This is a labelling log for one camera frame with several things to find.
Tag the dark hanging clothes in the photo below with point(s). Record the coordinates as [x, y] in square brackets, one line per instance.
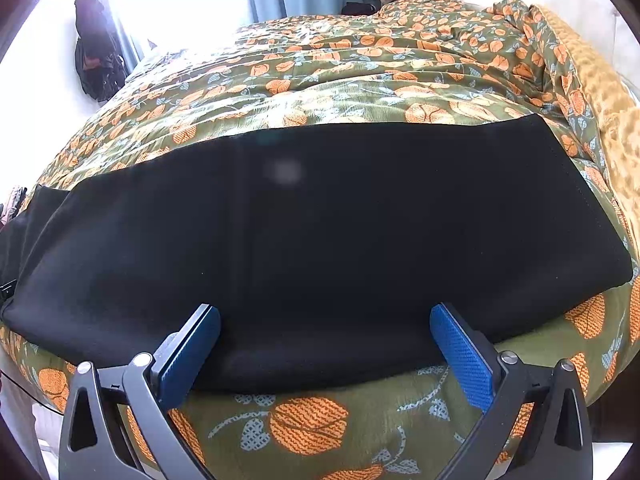
[97, 60]

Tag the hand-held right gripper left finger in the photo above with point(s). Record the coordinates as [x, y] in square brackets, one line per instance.
[187, 355]

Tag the black pants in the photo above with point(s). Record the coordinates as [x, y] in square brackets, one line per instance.
[325, 235]

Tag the cream padded headboard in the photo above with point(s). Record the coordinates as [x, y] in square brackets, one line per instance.
[600, 25]

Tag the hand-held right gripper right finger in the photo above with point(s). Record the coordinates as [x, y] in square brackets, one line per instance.
[462, 355]

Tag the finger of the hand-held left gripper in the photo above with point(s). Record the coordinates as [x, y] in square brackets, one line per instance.
[5, 294]

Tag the green orange floral blanket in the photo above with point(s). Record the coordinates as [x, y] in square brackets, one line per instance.
[350, 85]

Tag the yellow fleece blanket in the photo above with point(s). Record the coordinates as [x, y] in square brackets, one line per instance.
[615, 110]

